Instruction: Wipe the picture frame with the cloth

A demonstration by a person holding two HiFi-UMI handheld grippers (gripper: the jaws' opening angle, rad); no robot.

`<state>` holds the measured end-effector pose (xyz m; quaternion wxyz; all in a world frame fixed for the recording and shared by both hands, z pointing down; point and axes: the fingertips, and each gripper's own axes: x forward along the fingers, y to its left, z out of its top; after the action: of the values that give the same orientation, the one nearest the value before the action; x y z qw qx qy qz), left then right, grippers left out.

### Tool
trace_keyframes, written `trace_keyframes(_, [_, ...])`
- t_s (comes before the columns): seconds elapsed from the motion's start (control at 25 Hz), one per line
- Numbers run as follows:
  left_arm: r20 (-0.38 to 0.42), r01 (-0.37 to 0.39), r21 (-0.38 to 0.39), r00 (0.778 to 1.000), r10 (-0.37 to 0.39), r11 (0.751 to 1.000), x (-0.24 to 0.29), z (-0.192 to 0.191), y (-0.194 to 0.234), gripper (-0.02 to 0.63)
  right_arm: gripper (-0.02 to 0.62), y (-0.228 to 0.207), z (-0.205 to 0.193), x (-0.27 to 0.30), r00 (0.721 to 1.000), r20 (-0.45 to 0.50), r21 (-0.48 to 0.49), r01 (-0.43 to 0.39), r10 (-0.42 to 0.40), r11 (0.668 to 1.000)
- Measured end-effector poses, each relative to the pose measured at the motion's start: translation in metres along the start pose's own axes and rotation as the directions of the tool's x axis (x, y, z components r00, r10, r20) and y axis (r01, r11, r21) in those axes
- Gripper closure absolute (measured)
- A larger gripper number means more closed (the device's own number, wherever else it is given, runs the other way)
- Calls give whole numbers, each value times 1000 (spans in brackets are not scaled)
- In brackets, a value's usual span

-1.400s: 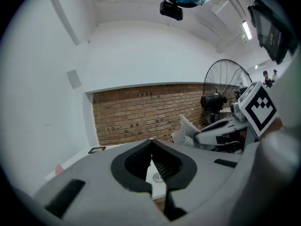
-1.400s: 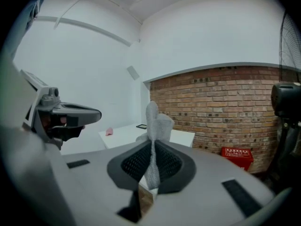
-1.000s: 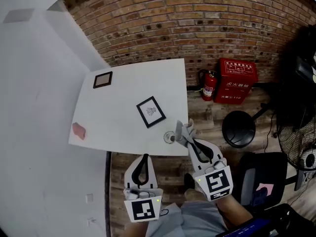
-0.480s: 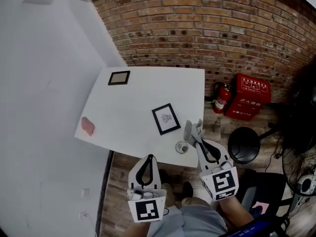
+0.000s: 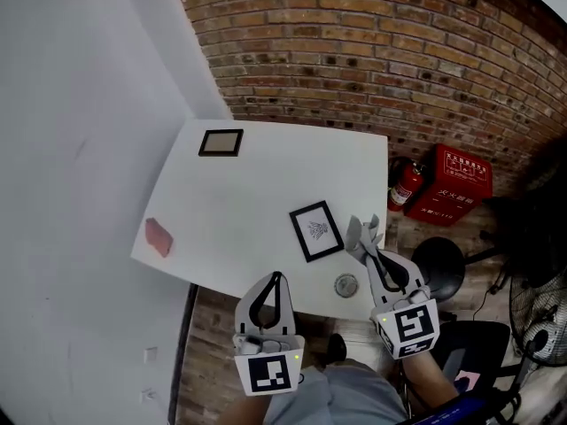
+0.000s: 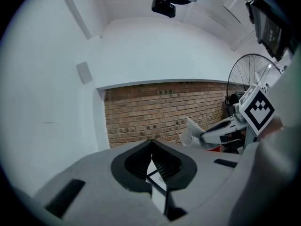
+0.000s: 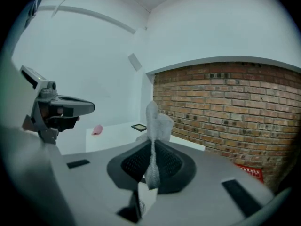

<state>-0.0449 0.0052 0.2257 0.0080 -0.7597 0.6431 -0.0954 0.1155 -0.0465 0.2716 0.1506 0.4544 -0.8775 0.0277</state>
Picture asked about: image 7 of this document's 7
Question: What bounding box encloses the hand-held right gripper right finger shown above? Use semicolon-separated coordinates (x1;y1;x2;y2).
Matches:
144;140;275;226

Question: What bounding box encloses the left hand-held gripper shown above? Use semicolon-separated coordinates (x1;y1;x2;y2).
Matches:
20;65;95;145

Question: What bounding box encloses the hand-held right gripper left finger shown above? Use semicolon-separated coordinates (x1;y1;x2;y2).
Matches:
48;139;154;226

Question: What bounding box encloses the black frame tan picture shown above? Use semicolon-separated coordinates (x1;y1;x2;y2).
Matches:
131;123;148;133

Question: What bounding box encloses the grey wiping cloth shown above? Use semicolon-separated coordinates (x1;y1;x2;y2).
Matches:
135;100;175;190

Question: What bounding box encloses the person's left hand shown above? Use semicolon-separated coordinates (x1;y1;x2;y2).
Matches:
39;102;64;121

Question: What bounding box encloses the pink cloth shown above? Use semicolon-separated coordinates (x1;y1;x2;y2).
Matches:
91;124;104;136

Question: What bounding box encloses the white table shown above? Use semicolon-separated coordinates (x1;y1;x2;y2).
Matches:
86;122;205;154

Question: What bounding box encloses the red fire extinguisher box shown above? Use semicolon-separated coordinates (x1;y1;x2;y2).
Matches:
234;163;264;183

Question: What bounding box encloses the grey wall panel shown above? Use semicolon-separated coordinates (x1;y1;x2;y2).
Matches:
128;53;143;72

